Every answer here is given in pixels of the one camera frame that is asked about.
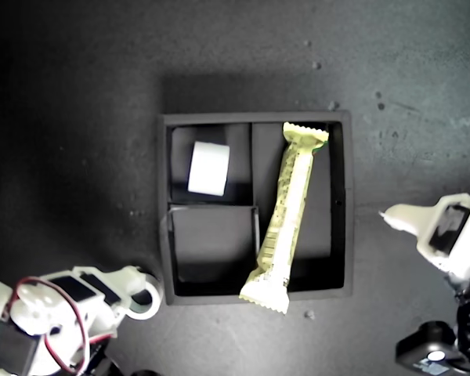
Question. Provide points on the plain white tape roll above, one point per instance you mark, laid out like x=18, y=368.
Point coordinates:
x=208, y=168

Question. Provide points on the black tray with wells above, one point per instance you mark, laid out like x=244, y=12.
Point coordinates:
x=211, y=235

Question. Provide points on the snack bar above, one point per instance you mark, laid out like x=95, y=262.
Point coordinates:
x=288, y=211

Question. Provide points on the white tape roll green core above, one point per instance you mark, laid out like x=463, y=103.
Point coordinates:
x=153, y=299

